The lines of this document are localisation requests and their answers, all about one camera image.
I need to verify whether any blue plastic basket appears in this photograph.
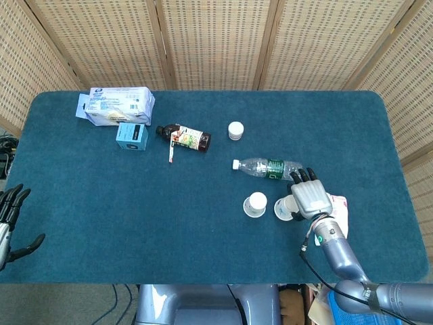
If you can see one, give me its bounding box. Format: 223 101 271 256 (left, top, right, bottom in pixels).
327 290 382 325

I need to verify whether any black arm cable with plug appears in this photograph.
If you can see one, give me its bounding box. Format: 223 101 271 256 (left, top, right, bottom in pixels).
298 233 412 325

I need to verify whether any brown cardboard piece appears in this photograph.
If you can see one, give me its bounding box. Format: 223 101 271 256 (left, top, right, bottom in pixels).
279 289 308 325

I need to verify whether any black torso cable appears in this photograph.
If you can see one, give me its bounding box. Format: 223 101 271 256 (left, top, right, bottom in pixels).
227 285 246 325

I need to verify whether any brown tea bottle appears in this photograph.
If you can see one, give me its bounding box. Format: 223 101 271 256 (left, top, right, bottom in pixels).
155 124 212 165

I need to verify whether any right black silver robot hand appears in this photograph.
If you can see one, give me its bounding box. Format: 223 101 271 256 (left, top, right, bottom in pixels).
286 167 334 222

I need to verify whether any white purple tissue pack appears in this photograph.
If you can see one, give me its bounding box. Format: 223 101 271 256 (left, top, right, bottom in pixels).
74 86 156 127

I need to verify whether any blue carpet table cover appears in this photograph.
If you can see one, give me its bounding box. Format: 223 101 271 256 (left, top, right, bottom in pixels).
0 90 430 284

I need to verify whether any clear water bottle green label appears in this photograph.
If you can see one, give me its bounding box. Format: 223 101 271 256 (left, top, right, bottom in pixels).
231 156 304 181

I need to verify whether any light blue cardboard box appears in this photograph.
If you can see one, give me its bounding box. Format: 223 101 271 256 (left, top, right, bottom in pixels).
115 122 150 152

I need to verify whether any blue floor cable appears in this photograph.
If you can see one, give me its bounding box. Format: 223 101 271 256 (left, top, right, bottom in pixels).
90 284 120 325

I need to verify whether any grey blue robot torso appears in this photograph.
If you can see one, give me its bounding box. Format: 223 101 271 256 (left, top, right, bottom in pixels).
135 284 281 325

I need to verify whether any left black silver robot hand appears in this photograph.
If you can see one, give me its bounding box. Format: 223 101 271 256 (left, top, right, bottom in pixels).
0 183 46 271

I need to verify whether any woven bamboo folding screen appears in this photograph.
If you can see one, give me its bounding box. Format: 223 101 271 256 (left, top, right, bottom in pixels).
0 0 433 258

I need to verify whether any small white jar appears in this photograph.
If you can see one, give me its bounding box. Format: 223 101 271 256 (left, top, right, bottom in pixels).
227 121 245 142

